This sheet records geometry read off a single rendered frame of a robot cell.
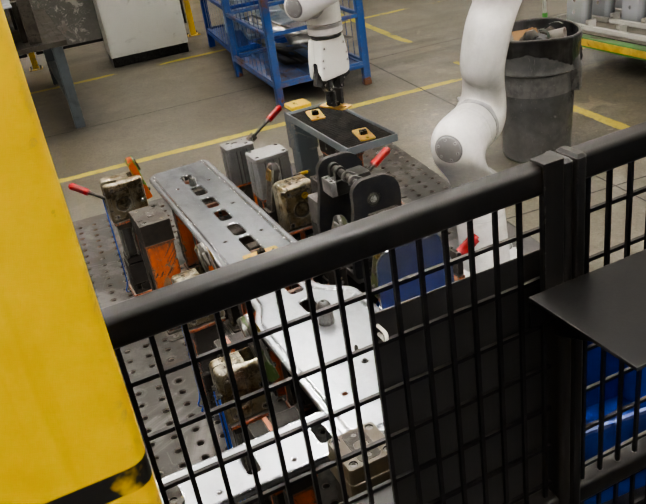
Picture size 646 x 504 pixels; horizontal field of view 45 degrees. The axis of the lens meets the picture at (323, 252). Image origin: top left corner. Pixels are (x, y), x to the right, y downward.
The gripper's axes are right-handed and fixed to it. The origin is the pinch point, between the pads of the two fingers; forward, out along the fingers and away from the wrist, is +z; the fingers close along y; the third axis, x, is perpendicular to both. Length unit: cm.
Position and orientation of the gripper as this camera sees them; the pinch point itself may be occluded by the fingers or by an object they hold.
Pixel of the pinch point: (334, 96)
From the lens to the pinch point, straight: 200.5
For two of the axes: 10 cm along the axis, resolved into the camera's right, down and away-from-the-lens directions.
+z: 1.4, 8.7, 4.7
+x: 7.1, 2.3, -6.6
